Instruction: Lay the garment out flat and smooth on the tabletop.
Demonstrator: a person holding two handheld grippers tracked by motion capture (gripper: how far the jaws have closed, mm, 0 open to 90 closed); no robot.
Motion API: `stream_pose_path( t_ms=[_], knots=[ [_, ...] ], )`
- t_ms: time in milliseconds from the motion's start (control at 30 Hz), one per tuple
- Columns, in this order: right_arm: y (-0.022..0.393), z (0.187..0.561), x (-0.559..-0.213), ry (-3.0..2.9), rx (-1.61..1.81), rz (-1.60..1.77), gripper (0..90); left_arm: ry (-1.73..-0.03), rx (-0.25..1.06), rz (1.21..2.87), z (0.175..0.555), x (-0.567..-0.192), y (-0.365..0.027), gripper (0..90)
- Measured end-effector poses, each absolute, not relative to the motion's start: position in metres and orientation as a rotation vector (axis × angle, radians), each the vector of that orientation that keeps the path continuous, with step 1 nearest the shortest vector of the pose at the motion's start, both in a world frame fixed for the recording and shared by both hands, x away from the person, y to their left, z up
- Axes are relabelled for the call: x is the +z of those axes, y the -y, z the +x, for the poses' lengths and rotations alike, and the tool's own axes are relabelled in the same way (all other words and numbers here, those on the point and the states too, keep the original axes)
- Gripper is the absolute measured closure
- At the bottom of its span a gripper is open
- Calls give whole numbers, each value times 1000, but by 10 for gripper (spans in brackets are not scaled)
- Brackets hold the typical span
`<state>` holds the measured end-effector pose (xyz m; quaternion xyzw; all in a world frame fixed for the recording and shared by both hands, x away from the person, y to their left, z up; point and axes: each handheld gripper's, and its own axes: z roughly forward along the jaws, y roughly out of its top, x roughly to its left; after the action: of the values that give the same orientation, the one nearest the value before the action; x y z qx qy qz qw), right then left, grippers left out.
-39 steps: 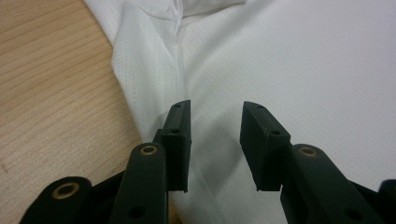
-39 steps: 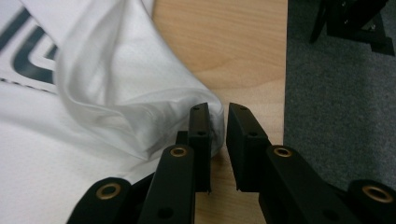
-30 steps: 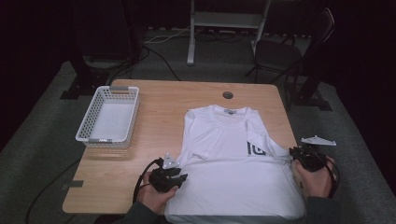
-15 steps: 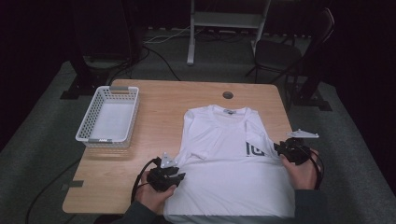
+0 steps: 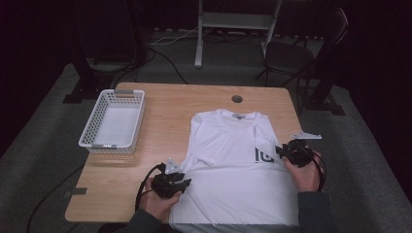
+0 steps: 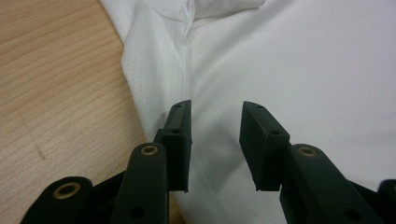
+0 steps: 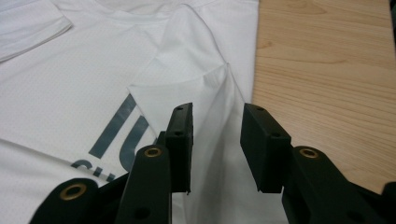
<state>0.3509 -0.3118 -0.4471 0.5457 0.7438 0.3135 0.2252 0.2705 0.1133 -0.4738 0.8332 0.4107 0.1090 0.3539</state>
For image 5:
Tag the black chair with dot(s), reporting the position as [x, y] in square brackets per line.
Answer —
[288, 56]

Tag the tall black equipment stand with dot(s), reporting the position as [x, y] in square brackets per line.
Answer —
[87, 77]

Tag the grey tape strip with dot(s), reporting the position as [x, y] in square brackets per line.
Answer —
[76, 192]

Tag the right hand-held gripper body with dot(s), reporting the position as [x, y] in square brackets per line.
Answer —
[299, 153]

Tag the person's left hand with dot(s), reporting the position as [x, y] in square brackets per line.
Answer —
[157, 205]

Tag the black stand with base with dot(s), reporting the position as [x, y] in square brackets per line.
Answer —
[325, 103]

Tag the white t-shirt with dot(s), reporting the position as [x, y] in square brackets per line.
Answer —
[233, 187]

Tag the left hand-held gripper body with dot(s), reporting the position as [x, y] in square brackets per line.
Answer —
[165, 186]

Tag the round grey table grommet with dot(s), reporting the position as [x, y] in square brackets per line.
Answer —
[237, 99]

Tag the white metal stand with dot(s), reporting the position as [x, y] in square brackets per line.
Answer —
[199, 39]

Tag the person's right hand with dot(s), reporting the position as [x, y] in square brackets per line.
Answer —
[306, 178]

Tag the white perforated plastic basket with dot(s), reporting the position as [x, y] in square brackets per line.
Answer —
[115, 124]

